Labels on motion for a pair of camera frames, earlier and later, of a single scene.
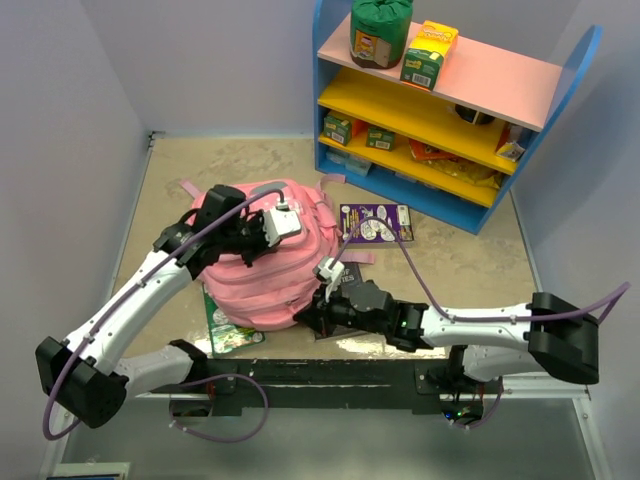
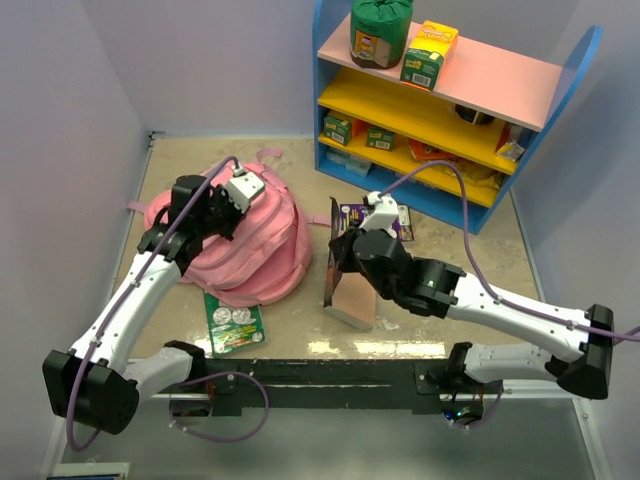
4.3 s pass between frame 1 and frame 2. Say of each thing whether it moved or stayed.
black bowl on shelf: stayed
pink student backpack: moved
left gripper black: moved
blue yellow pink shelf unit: stayed
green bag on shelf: stayed
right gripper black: moved
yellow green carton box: stayed
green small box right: stayed
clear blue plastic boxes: stayed
